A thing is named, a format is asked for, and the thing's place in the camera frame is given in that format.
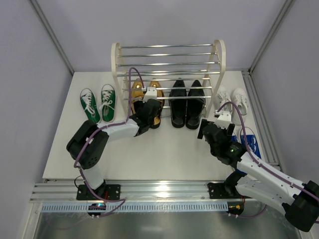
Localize right aluminium frame post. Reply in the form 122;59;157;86
248;0;296;75

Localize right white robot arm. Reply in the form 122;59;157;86
197;119;319;232

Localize right side aluminium rail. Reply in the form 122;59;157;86
242;70;281;168

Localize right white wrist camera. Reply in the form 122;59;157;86
214;110;231;129

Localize white shoe rack chrome bars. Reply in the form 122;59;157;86
111;39;226;118

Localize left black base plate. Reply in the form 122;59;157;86
76;184;121;201

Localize gold loafer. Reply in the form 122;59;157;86
131;81;145;115
149;79;165;129

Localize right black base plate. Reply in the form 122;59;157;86
207;182;251;199

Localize aluminium mounting rail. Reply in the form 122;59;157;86
29;180;304;203

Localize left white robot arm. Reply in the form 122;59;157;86
66;99;160;190

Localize left aluminium frame post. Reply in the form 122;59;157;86
28;0;75;76

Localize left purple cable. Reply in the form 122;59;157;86
74;67;148;230

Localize black leather shoe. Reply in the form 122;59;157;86
169;80;187;128
185;80;205;129

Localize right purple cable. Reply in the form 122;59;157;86
215;101;319;219

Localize right blue canvas sneaker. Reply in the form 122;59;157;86
238;127;261;158

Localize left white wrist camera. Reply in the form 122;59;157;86
143;87;157;103

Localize purple cable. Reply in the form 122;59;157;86
215;101;319;219
74;67;148;230

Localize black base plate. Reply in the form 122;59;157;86
76;184;121;201
207;182;251;199

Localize white sneaker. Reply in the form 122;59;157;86
214;86;232;114
231;88;249;125

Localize aluminium frame post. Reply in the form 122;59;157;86
248;0;296;75
28;0;75;76

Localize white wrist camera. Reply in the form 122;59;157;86
214;110;231;129
143;87;157;103

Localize slotted grey cable duct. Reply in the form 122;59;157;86
40;201;228;213

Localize green canvas sneaker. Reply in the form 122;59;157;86
80;88;101;123
100;84;117;122

